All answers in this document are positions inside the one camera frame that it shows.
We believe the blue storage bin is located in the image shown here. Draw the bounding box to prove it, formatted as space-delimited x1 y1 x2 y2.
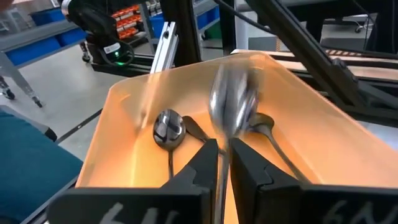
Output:
6 36 62 67
148 12 165 39
194 4 220 30
55 27 88 47
29 7 68 27

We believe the blue upholstered chair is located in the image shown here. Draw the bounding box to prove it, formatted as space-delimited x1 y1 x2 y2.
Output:
0 105 84 224

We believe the grey metal cart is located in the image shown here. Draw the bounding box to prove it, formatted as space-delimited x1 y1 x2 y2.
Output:
0 18 88 108

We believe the black spoon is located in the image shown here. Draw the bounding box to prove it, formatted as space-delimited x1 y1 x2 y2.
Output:
248 111 312 185
152 108 187 181
207 62 261 224
182 114 226 155

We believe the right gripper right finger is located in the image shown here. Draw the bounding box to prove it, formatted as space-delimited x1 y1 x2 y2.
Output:
231 138 398 224

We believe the silver aluminium extrusion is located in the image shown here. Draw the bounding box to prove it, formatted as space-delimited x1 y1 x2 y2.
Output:
150 21 180 75

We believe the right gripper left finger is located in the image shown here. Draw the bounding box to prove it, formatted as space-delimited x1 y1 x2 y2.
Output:
46 138 219 224

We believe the pile of spoons on table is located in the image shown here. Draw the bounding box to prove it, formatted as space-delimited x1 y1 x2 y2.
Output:
91 0 398 128

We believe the orange parts organizer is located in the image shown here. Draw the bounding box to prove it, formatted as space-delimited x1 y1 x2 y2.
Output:
111 3 141 40

